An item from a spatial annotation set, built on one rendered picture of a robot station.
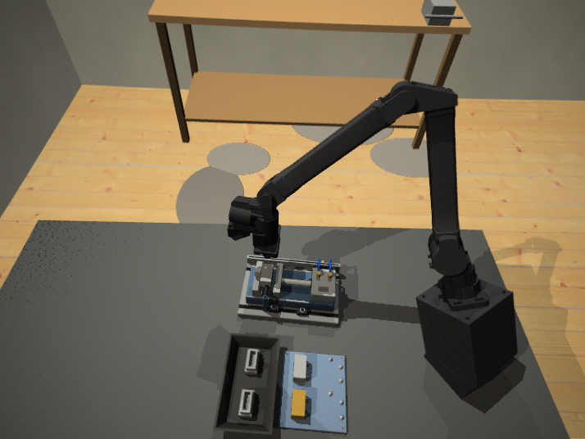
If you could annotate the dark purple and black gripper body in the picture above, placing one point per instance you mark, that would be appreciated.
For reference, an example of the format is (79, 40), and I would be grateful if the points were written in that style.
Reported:
(272, 244)

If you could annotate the yellow block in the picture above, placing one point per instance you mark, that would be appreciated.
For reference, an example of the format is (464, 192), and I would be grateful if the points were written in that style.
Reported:
(298, 404)

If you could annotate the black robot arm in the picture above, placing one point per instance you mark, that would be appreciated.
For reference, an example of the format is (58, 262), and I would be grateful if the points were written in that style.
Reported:
(462, 291)

